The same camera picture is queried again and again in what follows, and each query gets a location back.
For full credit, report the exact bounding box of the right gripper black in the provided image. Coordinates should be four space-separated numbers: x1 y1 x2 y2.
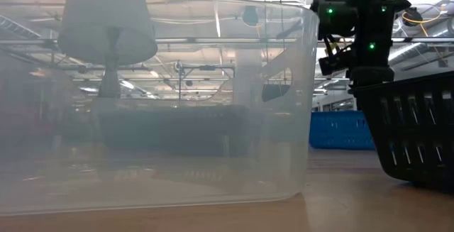
349 29 395 88

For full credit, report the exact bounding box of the blue slotted plastic basket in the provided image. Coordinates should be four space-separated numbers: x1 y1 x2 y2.
309 110 376 151

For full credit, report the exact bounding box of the clear plastic storage bin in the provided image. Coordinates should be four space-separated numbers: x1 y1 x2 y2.
0 0 320 217

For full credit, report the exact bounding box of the grey horizontal crossbar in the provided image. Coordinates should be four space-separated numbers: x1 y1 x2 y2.
0 36 454 45

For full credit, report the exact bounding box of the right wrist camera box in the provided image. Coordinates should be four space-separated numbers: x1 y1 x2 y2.
318 45 354 77

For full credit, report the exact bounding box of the silver ventilation duct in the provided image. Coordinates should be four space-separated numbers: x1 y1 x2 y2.
388 28 454 62

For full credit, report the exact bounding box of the black reel with yellow cord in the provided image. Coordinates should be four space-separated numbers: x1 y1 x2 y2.
402 4 448 67

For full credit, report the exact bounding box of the black reel with orange cord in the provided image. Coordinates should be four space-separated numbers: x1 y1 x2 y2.
242 4 260 27

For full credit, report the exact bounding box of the black frame stand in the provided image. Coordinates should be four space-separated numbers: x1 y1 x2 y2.
178 64 236 100

